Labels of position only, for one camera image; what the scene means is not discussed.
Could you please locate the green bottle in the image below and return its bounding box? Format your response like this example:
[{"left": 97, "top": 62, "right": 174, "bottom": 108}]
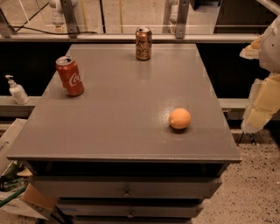
[{"left": 0, "top": 161, "right": 23, "bottom": 192}]

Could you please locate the grey drawer cabinet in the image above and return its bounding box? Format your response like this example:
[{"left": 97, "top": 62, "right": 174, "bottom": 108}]
[{"left": 9, "top": 44, "right": 241, "bottom": 224}]

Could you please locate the black cable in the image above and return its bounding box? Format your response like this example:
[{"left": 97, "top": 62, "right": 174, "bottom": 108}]
[{"left": 8, "top": 3, "right": 99, "bottom": 36}]

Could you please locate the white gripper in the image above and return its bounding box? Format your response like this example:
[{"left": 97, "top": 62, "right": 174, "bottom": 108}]
[{"left": 240, "top": 16, "right": 280, "bottom": 134}]

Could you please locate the orange patterned soda can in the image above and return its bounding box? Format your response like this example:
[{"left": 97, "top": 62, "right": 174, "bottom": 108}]
[{"left": 136, "top": 26, "right": 152, "bottom": 60}]

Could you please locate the white pump bottle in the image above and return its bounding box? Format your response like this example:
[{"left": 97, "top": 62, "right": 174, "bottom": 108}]
[{"left": 5, "top": 74, "right": 29, "bottom": 105}]

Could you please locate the drawer knob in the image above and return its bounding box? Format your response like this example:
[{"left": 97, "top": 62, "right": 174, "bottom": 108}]
[
  {"left": 122, "top": 189, "right": 131, "bottom": 198},
  {"left": 127, "top": 211, "right": 135, "bottom": 219}
]

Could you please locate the orange fruit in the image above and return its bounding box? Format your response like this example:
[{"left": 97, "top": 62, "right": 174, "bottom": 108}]
[{"left": 169, "top": 108, "right": 191, "bottom": 130}]

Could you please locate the red coke can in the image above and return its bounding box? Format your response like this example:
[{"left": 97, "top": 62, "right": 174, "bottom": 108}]
[{"left": 56, "top": 56, "right": 84, "bottom": 97}]

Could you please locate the top drawer knob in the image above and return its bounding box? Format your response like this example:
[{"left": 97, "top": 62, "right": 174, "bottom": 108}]
[{"left": 122, "top": 189, "right": 131, "bottom": 198}]

